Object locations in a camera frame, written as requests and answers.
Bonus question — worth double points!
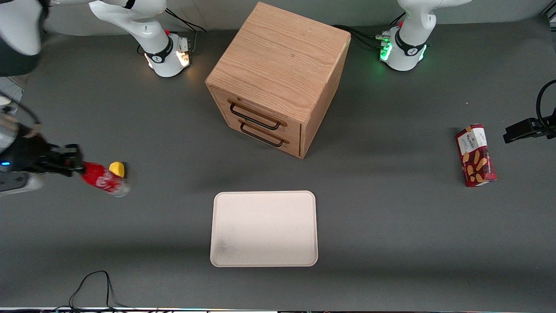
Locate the black arm base cables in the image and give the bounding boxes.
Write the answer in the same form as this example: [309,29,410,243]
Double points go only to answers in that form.
[163,8,207,56]
[332,12,407,49]

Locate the black left wrist cable loop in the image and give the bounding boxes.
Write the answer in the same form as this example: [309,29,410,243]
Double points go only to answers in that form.
[536,80,556,127]

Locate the red shortbread cookie box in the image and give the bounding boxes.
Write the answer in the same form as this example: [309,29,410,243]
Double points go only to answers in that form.
[455,124,497,187]

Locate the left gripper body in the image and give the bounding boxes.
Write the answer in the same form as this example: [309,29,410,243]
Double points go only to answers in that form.
[538,117,556,140]

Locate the wooden drawer front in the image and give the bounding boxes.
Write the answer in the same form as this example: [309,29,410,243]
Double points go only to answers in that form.
[211,88,302,140]
[216,114,301,157]

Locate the thin black looped cable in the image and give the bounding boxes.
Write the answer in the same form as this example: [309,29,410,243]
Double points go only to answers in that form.
[56,270,131,312]

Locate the wooden two-drawer cabinet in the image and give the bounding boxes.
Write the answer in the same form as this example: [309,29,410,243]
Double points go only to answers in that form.
[205,1,351,160]

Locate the black right arm base cables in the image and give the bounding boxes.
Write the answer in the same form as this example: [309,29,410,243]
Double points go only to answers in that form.
[163,8,207,56]

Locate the black left arm base cables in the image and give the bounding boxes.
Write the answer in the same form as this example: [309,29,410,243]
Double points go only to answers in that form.
[332,12,407,49]

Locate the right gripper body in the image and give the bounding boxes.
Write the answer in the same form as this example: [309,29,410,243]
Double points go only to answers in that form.
[0,135,49,174]

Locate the beige plastic tray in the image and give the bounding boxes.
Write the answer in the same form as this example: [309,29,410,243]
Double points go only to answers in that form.
[210,190,318,267]

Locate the red coke bottle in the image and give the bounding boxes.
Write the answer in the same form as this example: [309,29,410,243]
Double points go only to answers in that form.
[80,161,132,198]

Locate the black wire drawer handle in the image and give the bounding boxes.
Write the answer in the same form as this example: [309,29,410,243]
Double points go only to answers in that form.
[238,119,290,148]
[228,100,288,130]

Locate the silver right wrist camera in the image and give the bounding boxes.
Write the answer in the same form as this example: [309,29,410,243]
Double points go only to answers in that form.
[0,172,45,195]

